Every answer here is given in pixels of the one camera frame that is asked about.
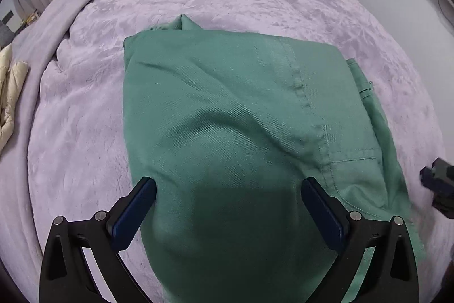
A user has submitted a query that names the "green work shirt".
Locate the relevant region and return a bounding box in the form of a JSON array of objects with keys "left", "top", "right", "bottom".
[{"left": 123, "top": 16, "right": 411, "bottom": 302}]

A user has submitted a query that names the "lilac plush bed blanket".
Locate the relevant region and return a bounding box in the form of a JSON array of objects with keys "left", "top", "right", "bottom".
[{"left": 1, "top": 0, "right": 453, "bottom": 302}]

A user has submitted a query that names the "cream puffer jacket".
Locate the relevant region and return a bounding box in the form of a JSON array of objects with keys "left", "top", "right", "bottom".
[{"left": 0, "top": 44, "right": 29, "bottom": 151}]

